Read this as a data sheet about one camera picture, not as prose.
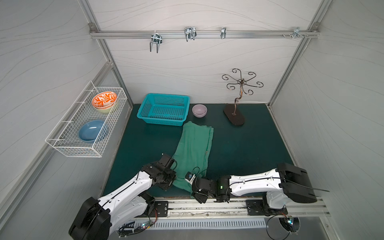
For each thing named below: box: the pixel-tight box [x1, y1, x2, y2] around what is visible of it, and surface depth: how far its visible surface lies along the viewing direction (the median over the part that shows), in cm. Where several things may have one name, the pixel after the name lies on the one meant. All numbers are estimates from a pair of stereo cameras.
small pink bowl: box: [191, 104, 208, 118], surface depth 113 cm
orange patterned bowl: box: [91, 91, 117, 110], surface depth 75 cm
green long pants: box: [172, 121, 214, 194], surface depth 95 cm
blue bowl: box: [78, 120, 104, 143], surface depth 65 cm
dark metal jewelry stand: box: [222, 68, 264, 126], surface depth 95 cm
